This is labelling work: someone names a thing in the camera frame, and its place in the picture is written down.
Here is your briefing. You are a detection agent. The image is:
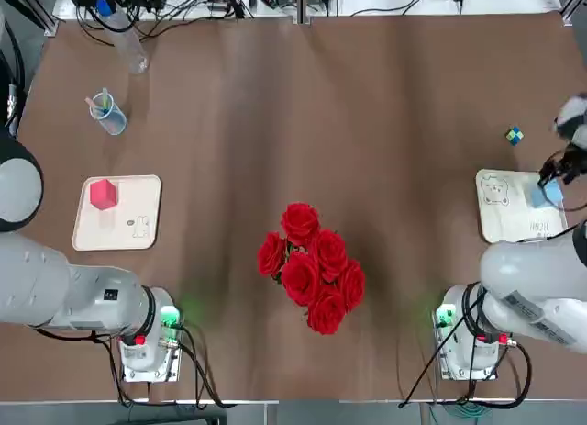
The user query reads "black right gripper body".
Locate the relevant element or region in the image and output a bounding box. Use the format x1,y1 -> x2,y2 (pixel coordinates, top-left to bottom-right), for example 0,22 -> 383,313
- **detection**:
559,140 -> 587,170

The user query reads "blue foam block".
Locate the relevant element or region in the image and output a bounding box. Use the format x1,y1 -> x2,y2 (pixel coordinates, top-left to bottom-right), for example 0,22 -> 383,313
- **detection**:
528,177 -> 565,210

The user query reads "red foam block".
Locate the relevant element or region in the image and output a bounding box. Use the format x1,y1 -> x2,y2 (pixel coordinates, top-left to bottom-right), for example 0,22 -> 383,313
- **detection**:
89,178 -> 118,212

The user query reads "white tray with bear print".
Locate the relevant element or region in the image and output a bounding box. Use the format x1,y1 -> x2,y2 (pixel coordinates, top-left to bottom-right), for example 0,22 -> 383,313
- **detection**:
474,168 -> 570,244

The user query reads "red rose bouquet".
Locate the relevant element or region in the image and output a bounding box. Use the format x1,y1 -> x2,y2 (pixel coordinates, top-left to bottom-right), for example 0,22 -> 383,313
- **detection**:
256,202 -> 367,336

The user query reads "white tray with rabbit print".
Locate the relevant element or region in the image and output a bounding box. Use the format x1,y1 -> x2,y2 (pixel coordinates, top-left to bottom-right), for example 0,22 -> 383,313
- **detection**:
72,173 -> 163,252

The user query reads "clear bottle with blue cap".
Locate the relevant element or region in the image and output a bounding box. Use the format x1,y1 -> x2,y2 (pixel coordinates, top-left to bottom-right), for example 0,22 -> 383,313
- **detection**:
94,0 -> 150,76

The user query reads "clear plastic cup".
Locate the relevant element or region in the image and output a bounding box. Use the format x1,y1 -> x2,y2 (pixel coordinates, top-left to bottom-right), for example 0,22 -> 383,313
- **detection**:
84,87 -> 127,137

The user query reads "orange pen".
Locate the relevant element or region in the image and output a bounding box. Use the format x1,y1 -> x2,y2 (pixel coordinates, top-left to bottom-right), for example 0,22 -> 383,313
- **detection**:
84,95 -> 105,119

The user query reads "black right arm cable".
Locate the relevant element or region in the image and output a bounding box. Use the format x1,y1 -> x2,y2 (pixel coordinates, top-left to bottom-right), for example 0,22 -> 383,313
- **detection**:
397,222 -> 587,412

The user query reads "black right base cable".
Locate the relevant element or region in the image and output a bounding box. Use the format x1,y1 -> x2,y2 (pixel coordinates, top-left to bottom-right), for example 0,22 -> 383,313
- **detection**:
451,341 -> 534,407

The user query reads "black base cable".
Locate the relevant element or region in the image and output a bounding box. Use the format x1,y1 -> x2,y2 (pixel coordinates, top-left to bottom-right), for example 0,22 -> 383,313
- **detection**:
451,341 -> 534,407
107,324 -> 238,408

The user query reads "aluminium post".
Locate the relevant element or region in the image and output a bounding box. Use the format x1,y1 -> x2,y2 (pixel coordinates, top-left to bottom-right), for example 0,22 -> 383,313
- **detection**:
295,0 -> 314,27

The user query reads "black left base cable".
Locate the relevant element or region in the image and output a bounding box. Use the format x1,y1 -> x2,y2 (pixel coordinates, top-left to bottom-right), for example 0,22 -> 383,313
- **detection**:
107,324 -> 238,408

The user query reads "thin black cable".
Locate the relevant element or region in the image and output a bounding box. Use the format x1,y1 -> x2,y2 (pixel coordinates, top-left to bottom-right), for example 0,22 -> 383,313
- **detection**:
75,2 -> 194,49

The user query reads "aluminium frame profile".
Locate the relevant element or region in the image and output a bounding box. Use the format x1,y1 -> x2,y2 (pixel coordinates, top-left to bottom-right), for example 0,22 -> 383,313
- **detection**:
27,0 -> 61,38

